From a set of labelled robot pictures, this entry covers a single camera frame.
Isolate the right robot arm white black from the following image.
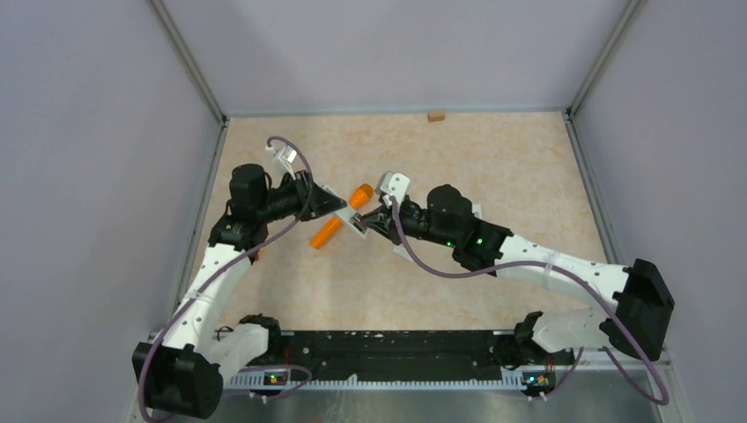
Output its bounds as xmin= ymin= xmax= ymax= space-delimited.
xmin=360 ymin=184 xmax=675 ymax=363

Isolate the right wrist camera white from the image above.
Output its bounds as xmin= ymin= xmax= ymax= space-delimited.
xmin=375 ymin=171 xmax=410 ymax=208

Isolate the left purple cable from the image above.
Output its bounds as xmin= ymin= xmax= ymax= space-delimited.
xmin=137 ymin=136 xmax=316 ymax=423

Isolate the purple cable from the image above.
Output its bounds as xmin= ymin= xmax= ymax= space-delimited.
xmin=137 ymin=136 xmax=316 ymax=423
xmin=389 ymin=195 xmax=670 ymax=407

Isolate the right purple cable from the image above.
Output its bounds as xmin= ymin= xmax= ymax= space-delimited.
xmin=389 ymin=195 xmax=670 ymax=407

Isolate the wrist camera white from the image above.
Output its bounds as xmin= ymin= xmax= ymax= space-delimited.
xmin=264 ymin=145 xmax=298 ymax=178
xmin=375 ymin=171 xmax=410 ymax=208

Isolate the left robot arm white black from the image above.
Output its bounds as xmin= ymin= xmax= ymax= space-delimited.
xmin=132 ymin=164 xmax=347 ymax=422

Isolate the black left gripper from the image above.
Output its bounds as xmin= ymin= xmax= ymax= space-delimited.
xmin=256 ymin=168 xmax=346 ymax=223

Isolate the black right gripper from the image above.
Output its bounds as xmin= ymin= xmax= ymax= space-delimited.
xmin=362 ymin=197 xmax=457 ymax=249

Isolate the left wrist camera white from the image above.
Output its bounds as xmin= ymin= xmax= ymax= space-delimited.
xmin=264 ymin=145 xmax=298 ymax=178

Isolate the small brown wooden block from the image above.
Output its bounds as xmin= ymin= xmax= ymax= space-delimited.
xmin=427 ymin=109 xmax=447 ymax=122

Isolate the white slotted cable duct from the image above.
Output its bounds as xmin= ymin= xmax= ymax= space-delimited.
xmin=225 ymin=369 xmax=554 ymax=392

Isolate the small white battery cover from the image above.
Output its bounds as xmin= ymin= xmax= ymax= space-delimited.
xmin=393 ymin=245 xmax=410 ymax=260

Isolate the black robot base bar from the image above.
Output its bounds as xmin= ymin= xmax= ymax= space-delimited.
xmin=249 ymin=330 xmax=575 ymax=382

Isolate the small white remote control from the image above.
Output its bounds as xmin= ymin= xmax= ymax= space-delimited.
xmin=321 ymin=185 xmax=371 ymax=241

